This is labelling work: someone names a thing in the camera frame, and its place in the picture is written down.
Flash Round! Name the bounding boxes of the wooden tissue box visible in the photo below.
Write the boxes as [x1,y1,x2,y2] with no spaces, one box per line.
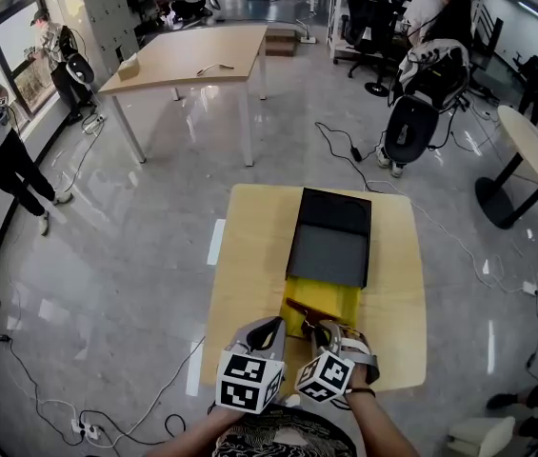
[118,53,141,81]

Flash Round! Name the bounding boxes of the person's right forearm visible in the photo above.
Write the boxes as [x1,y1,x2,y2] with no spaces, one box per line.
[344,390,420,457]

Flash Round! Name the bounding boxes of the black drawer box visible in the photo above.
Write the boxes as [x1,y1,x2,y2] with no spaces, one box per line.
[281,187,373,340]

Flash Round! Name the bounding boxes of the black shell backpack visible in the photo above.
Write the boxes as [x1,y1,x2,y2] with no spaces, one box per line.
[385,93,441,166]

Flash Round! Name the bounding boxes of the black power brick with cable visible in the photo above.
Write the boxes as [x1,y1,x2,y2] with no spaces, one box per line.
[314,121,369,192]

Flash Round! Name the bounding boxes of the row of black office chairs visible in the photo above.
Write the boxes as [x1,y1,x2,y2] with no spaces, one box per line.
[332,0,412,78]

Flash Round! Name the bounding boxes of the cream shell backpack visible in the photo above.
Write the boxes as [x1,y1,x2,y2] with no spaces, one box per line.
[447,415,517,457]

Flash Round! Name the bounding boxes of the square wooden pedestal table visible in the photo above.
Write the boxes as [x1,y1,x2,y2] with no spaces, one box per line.
[199,183,428,394]

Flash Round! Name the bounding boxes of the person's right hand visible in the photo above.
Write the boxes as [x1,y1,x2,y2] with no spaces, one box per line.
[347,363,376,392]

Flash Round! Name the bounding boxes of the long wooden table white legs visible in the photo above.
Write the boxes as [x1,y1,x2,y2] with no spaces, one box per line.
[97,23,269,169]

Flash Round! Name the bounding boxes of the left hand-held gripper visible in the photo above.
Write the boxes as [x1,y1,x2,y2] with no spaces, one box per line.
[214,315,289,416]

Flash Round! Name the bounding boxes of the long white floor cable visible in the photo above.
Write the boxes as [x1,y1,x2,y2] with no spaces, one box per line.
[106,335,206,449]

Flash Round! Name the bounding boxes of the black coat stand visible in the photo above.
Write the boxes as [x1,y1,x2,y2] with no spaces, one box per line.
[363,54,389,98]

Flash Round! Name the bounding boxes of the person's patterned shirt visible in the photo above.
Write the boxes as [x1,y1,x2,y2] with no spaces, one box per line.
[213,405,358,457]

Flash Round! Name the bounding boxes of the stack of wooden boxes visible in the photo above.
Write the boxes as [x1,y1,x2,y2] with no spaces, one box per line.
[265,26,298,57]

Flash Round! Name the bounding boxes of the person's left forearm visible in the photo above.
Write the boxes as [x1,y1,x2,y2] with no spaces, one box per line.
[147,405,246,457]

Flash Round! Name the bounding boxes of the white tool with cable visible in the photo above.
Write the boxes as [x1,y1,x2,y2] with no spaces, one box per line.
[195,62,235,76]

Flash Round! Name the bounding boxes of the white power strip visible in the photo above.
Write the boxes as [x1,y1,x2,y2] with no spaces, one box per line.
[70,419,103,442]

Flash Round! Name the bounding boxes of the grey locker cabinet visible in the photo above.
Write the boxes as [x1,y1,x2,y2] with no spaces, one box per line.
[75,0,141,73]

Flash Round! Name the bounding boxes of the round white table black base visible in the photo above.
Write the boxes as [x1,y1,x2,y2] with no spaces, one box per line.
[474,105,538,230]

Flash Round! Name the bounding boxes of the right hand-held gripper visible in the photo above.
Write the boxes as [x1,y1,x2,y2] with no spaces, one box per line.
[294,319,380,404]

